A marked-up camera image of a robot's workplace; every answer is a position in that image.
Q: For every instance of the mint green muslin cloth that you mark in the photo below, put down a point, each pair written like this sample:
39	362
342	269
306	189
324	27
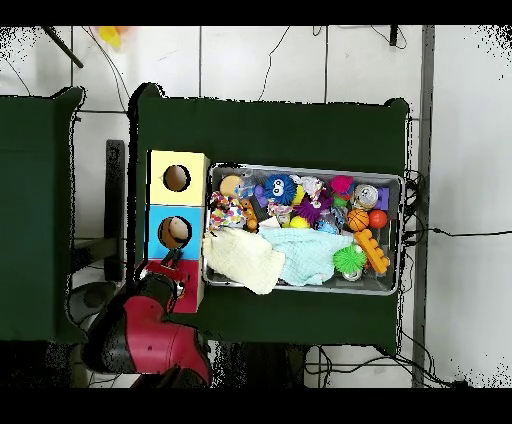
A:
308	252

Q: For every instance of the dark green tablecloth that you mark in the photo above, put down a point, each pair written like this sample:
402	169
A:
280	132

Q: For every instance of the smooth orange-red ball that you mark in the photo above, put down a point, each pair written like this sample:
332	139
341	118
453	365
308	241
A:
378	219

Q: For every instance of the small orange basketball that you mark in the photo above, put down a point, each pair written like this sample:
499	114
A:
357	220

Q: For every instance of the pink spiky rubber ball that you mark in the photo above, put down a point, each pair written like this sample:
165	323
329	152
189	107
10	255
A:
340	184

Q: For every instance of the crumpled polka dot paper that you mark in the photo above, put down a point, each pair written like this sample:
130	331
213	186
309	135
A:
226	214

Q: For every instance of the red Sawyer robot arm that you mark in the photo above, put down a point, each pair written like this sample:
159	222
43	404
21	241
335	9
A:
152	340

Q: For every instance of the orange toy building brick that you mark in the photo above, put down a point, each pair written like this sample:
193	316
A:
372	252

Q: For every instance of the yellow plastic toy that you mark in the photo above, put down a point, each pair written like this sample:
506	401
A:
108	35

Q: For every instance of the dark green side table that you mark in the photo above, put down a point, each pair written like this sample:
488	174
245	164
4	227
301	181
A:
32	140

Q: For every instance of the wooden box with three holes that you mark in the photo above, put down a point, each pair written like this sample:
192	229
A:
176	192

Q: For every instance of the green spiky rubber ball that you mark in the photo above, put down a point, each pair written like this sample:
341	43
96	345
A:
349	259

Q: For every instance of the black rod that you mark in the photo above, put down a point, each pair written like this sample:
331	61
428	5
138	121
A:
64	48

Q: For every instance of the cream muslin cloth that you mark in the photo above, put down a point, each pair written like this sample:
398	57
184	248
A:
244	256

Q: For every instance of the blue spiky ball with eyes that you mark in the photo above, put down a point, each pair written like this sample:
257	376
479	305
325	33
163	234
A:
279	187

